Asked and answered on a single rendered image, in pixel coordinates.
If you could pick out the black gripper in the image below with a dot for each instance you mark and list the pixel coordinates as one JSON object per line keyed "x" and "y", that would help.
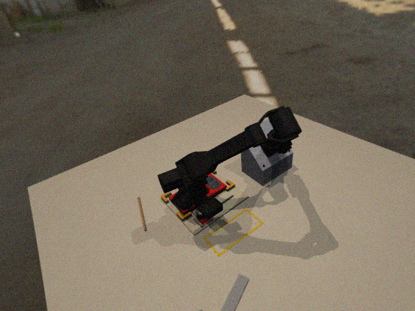
{"x": 206, "y": 205}

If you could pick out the black tyre with grey wheel rim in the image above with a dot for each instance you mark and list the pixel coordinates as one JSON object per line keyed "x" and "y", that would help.
{"x": 199, "y": 215}

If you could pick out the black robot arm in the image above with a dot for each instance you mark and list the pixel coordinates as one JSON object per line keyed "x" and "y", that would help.
{"x": 195, "y": 167}

